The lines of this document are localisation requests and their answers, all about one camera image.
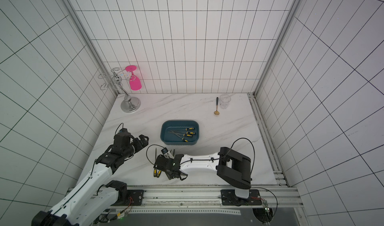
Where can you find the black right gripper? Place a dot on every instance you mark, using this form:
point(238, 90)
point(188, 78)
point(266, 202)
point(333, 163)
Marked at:
point(162, 165)

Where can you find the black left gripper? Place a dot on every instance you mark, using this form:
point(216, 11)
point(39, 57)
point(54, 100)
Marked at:
point(139, 145)

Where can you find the file tool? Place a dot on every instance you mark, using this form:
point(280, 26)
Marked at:
point(185, 129)
point(155, 170)
point(182, 135)
point(187, 133)
point(181, 138)
point(159, 174)

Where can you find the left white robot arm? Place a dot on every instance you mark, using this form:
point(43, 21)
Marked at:
point(95, 192)

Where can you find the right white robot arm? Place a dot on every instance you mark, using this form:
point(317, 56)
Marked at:
point(231, 166)

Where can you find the teal plastic storage box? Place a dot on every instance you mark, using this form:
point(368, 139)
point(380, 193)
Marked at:
point(171, 125)

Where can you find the chrome glass holder stand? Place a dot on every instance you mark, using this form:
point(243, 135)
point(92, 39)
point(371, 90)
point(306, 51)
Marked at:
point(114, 80)

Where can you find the pink plastic wine glass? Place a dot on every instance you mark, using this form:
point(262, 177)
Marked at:
point(134, 81)

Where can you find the clear glass cup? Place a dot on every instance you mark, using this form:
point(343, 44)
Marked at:
point(224, 101)

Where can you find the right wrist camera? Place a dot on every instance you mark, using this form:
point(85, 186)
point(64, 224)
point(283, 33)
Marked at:
point(164, 150)

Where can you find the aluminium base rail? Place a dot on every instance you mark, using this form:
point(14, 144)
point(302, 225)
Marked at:
point(172, 199)

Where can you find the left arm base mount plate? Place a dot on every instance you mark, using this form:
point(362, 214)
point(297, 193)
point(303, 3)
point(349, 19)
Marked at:
point(133, 197)

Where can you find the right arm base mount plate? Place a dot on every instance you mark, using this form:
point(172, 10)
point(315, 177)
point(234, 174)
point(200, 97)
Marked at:
point(237, 197)

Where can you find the gold spoon black handle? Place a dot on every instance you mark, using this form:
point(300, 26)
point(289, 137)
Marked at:
point(216, 112)

